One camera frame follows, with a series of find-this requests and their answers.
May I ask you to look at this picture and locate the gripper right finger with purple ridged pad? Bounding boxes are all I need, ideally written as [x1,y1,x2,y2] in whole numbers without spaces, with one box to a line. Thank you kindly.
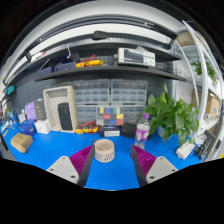
[130,145,178,187]

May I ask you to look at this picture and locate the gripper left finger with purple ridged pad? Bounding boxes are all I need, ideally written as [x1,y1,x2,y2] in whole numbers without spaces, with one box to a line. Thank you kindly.
[47,145,95,187]

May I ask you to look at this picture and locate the clear bottle purple label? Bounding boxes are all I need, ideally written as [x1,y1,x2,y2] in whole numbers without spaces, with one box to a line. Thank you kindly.
[134,113,150,149]

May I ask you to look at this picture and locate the beige ceramic cup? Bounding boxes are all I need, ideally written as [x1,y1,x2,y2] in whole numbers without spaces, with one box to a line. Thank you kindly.
[94,139,115,163]

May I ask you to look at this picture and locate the white power adapter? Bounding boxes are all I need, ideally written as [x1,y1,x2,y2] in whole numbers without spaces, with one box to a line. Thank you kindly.
[176,142,195,159]

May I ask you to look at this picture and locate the black flat case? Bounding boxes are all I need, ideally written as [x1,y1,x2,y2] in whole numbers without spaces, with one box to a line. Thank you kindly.
[121,123,136,138]

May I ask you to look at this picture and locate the yellow red multimeter on table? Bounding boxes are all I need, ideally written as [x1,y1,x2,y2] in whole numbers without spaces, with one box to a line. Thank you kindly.
[75,121,99,134]

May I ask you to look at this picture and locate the black box white label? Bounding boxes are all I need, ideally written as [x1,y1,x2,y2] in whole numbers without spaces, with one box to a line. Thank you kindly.
[99,126,120,137]

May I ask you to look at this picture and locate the small white box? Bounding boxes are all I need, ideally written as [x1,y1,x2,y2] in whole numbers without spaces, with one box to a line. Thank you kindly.
[35,119,51,134]

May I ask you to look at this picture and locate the green potted plant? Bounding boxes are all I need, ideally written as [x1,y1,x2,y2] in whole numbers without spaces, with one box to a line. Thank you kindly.
[139,86,199,145]

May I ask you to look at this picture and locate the black device right edge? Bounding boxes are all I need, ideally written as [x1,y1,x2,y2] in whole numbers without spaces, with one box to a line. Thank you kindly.
[194,130,215,159]

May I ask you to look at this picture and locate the black rectangular speaker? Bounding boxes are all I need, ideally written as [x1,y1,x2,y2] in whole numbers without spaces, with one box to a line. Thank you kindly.
[58,103,72,131]

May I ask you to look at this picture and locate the colourful small drawer box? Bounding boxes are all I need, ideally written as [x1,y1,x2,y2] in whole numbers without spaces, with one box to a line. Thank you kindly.
[96,106,124,126]

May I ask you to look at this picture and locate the small cardboard box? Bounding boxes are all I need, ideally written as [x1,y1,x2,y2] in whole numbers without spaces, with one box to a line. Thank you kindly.
[11,133,33,153]

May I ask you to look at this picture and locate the blue plastic bag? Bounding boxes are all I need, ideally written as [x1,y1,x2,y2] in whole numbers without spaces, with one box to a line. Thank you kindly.
[19,119,36,136]

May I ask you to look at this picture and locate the white perforated tray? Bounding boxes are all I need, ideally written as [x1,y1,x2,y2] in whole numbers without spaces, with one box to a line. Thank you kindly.
[43,86,77,133]

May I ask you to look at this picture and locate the purple bag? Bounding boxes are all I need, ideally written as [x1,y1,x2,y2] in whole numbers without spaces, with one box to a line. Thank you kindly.
[25,102,37,119]

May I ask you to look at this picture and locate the grey parts drawer cabinet left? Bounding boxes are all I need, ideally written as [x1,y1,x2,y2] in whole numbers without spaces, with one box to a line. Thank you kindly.
[73,79,110,125]

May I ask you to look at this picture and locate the grey parts drawer cabinet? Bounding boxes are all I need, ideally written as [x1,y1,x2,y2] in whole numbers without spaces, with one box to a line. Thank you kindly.
[111,79,148,123]
[73,79,110,125]

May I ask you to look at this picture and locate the grey parts drawer cabinet right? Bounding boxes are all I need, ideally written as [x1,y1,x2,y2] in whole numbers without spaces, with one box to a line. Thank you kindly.
[111,79,148,123]

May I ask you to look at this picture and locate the cardboard box on rack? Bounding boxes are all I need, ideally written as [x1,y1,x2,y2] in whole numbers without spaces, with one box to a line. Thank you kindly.
[192,91,220,120]

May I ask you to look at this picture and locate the dark blue box on shelf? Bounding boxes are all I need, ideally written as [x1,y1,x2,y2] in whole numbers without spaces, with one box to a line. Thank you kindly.
[39,59,76,77]

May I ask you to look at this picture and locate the yellow multimeter on shelf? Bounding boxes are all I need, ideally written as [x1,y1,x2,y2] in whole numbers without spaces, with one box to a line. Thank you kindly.
[76,55,103,68]

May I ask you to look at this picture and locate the white oscilloscope on shelf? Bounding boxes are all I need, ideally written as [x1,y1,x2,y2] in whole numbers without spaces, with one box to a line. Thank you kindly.
[118,48,155,67]

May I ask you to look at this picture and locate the small plant on rack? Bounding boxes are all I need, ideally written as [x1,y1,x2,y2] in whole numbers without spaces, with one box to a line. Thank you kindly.
[190,59,218,84]

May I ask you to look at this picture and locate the white metal rack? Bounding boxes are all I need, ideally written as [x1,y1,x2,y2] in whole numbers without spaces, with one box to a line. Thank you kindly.
[171,21,223,162]

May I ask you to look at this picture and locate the dark wall shelf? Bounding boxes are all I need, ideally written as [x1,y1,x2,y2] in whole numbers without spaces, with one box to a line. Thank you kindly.
[35,66,185,82]

